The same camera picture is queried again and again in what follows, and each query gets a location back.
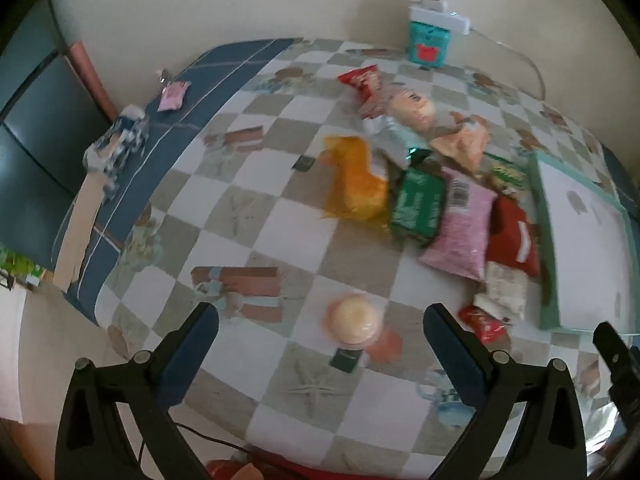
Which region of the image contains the blue and white patterned cloth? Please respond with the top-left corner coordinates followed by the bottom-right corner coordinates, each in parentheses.
top-left (82, 104), bottom-right (151, 203)

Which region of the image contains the red cloth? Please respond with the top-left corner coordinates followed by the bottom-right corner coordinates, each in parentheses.
top-left (206, 452), bottom-right (361, 480)

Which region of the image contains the dark cabinet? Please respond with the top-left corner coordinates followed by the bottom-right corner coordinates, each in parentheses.
top-left (0, 0), bottom-right (113, 271)

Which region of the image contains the dark green snack packet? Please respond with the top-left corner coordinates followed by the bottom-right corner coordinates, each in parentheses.
top-left (387, 162), bottom-right (447, 247)

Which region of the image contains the clear round bun packet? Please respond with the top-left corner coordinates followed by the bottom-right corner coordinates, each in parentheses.
top-left (360, 85), bottom-right (437, 133)

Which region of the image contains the blue bed sheet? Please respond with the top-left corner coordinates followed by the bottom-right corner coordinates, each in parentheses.
top-left (51, 37), bottom-right (303, 323)

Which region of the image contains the white power strip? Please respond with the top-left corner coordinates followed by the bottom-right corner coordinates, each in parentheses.
top-left (409, 0), bottom-right (472, 36)

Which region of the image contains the brown wooden board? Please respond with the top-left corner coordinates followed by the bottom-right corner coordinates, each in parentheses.
top-left (69, 41), bottom-right (120, 123)

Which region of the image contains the white power cable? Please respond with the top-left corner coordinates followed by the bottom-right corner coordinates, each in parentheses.
top-left (387, 0), bottom-right (546, 101)

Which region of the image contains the teal rimmed white tray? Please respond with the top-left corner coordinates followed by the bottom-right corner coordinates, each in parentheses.
top-left (527, 151), bottom-right (632, 335)

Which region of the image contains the round yellow bun packet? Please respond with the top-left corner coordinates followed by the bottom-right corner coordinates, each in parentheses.
top-left (320, 292), bottom-right (386, 352)

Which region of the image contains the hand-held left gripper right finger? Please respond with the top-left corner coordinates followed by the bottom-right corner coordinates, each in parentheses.
top-left (422, 302), bottom-right (588, 480)

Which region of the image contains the dark red snack packet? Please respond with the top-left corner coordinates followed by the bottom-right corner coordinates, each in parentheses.
top-left (486, 195), bottom-right (542, 277)

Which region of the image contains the pink snack packet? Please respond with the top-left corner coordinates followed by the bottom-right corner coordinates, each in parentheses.
top-left (419, 167), bottom-right (498, 282)

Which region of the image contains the checked printed tablecloth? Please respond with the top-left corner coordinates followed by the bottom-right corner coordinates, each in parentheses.
top-left (95, 37), bottom-right (632, 476)

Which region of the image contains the green rice cracker packet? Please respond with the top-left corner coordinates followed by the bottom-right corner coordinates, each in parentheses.
top-left (481, 152), bottom-right (531, 198)

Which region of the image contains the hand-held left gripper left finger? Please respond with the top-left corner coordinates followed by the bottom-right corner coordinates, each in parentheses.
top-left (55, 302), bottom-right (221, 480)

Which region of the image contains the yellow snack packet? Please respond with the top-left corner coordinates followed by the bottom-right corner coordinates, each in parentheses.
top-left (320, 135), bottom-right (391, 228)

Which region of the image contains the black cable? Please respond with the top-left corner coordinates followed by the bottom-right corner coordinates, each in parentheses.
top-left (140, 422), bottom-right (251, 466)

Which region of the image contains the white snack packet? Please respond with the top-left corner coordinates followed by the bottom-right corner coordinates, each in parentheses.
top-left (472, 261), bottom-right (528, 322)

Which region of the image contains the small pink packet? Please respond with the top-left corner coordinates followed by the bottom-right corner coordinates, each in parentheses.
top-left (156, 80), bottom-right (193, 112)

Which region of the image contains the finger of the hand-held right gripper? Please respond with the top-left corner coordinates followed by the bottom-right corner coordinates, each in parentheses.
top-left (592, 320), bottom-right (640, 428)

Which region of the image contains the peach orange snack packet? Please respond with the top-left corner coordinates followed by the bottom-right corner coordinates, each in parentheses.
top-left (430, 112), bottom-right (491, 177)

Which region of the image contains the silver and teal snack packet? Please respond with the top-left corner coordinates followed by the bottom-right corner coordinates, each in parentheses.
top-left (362, 117), bottom-right (432, 168)

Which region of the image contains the small red snack packet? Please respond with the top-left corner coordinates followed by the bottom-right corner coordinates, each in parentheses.
top-left (457, 305), bottom-right (510, 345)

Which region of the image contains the teal box with red label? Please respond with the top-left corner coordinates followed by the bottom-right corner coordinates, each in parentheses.
top-left (405, 19), bottom-right (452, 70)

